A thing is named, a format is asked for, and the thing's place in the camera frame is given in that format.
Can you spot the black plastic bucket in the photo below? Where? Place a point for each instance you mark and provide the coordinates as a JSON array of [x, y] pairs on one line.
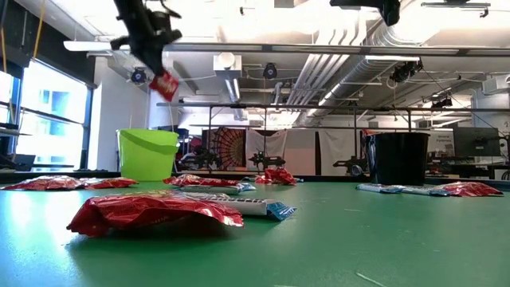
[[400, 159]]

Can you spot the colourful hanging banner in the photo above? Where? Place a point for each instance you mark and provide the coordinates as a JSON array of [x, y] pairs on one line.
[[369, 151]]

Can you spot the white hanging cloth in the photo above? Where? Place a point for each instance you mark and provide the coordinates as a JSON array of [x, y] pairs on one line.
[[338, 143], [275, 141]]

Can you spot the black background robot arm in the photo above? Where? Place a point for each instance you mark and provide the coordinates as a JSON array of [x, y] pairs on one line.
[[263, 161], [350, 163], [203, 155]]

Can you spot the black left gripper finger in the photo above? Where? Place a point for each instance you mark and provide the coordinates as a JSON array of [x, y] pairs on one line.
[[155, 61]]

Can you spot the white ventilation box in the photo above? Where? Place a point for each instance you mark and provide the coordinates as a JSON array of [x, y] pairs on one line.
[[227, 65]]

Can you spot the long ceiling light bar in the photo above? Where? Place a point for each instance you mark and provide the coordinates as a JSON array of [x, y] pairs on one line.
[[87, 45]]

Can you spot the white wall sign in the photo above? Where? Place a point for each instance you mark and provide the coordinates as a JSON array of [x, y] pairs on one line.
[[443, 145]]

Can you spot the black round ceiling camera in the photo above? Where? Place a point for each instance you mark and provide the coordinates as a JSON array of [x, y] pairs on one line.
[[270, 71], [137, 76]]

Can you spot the mandala pattern tapestry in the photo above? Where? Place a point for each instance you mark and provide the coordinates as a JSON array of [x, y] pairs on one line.
[[233, 145]]

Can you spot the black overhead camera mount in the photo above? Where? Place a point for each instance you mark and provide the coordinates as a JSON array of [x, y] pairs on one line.
[[404, 71]]

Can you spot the lime green plastic bucket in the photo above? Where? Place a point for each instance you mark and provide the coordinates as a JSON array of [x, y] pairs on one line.
[[147, 155]]

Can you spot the black metal rig frame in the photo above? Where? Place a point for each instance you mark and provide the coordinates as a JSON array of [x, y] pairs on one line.
[[199, 105]]

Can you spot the black computer monitor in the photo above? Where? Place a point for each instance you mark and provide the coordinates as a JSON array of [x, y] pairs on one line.
[[476, 141]]

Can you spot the white round column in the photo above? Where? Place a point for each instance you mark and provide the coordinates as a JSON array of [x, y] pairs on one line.
[[163, 115]]

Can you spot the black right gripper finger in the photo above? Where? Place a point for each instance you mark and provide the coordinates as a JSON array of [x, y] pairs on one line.
[[358, 2]]

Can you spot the black table edge rail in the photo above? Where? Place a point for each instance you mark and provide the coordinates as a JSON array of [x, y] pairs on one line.
[[346, 178]]

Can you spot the pale pink partition panel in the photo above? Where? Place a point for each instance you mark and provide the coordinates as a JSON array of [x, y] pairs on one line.
[[300, 153]]

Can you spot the white wall air unit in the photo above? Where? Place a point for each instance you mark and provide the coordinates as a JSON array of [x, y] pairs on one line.
[[496, 84]]

